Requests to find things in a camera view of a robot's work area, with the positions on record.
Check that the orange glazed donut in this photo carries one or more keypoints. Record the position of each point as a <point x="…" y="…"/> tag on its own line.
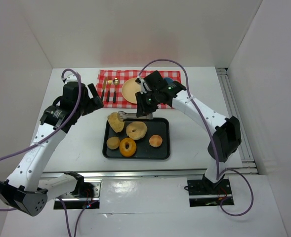
<point x="127" y="147"/>

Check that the black baking tray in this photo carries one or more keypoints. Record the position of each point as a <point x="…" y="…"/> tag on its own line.
<point x="156" y="126"/>

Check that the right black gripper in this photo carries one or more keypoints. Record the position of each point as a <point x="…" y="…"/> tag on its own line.
<point x="142" y="106"/>

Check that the gold spoon black handle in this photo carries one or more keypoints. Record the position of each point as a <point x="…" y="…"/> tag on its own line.
<point x="115" y="83"/>

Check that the aluminium rail right side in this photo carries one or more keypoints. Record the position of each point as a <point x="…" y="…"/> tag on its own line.
<point x="248" y="162"/>

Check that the small round bun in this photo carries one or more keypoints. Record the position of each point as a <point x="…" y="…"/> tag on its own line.
<point x="155" y="141"/>

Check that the beige plate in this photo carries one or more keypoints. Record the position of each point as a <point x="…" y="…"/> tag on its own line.
<point x="129" y="89"/>

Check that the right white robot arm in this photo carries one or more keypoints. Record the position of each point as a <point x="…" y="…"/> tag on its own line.
<point x="224" y="132"/>

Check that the small round muffin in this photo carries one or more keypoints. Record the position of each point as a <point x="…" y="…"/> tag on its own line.
<point x="113" y="143"/>

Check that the blue cup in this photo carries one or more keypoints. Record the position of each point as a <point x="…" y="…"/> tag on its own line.
<point x="168" y="80"/>

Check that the gold fork black handle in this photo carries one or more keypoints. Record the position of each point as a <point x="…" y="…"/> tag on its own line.
<point x="109" y="83"/>

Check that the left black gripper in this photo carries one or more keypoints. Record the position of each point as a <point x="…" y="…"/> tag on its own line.
<point x="90" y="102"/>

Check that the metal tongs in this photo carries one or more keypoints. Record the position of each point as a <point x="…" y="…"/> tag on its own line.
<point x="125" y="116"/>

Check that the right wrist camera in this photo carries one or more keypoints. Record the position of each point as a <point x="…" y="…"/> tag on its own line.
<point x="142" y="83"/>

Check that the aluminium rail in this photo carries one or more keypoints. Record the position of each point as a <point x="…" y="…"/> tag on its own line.
<point x="248" y="162"/>
<point x="146" y="173"/>

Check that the large pale bagel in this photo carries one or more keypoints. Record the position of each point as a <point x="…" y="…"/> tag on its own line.
<point x="136" y="130"/>

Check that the red checkered cloth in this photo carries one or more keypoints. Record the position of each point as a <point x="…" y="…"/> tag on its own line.
<point x="123" y="76"/>

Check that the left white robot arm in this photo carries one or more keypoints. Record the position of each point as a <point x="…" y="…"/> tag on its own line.
<point x="22" y="189"/>

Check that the gold knife black handle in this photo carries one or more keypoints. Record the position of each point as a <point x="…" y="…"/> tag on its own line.
<point x="103" y="88"/>

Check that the aluminium rail front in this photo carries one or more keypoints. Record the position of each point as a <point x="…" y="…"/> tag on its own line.
<point x="146" y="173"/>

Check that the speckled oval bread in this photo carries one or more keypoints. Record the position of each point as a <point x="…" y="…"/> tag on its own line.
<point x="116" y="122"/>

